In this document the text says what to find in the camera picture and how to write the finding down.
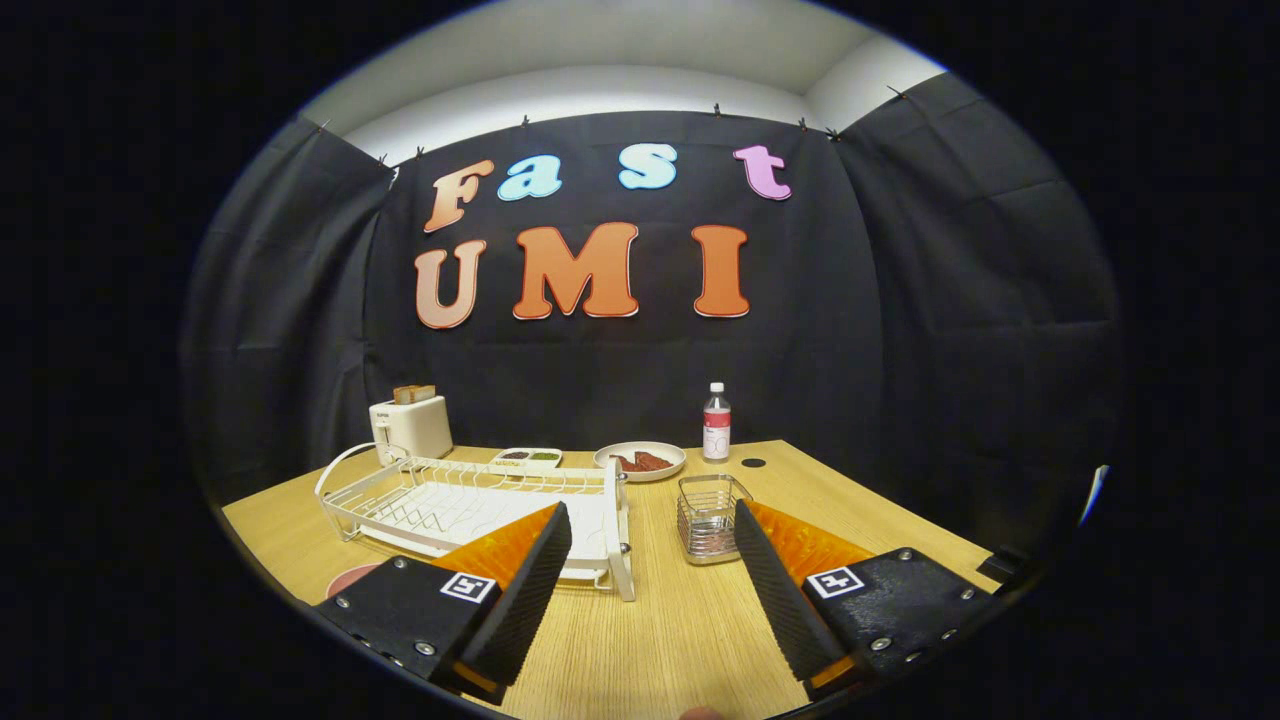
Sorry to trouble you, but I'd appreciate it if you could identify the pink plate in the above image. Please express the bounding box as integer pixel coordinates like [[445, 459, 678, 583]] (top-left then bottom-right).
[[326, 562, 383, 599]]

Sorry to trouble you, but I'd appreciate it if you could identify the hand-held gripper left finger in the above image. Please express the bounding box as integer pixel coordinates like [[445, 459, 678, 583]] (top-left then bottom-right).
[[313, 501, 573, 706]]

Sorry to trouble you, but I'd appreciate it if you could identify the white toaster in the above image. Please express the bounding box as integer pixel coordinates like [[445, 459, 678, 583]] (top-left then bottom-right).
[[369, 395, 454, 467]]

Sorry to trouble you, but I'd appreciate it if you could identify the white plate with meat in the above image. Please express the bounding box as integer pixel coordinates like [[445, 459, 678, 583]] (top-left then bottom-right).
[[593, 441, 687, 483]]

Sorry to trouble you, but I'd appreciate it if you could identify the clear red label water bottle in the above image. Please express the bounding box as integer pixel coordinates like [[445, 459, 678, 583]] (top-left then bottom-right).
[[702, 382, 732, 463]]

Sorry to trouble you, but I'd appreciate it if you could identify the metal wire basket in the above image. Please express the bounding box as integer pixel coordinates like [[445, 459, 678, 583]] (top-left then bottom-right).
[[677, 474, 753, 566]]

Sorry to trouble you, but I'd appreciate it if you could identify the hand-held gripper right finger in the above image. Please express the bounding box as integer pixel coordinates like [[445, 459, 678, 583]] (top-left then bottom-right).
[[733, 499, 1001, 701]]

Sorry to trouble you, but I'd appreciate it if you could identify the black backdrop cloth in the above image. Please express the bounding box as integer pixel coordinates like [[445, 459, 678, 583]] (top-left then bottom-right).
[[180, 72, 1121, 561]]

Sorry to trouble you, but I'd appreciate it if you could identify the white wire dish rack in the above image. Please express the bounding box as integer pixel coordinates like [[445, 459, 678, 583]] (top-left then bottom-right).
[[315, 442, 637, 602]]

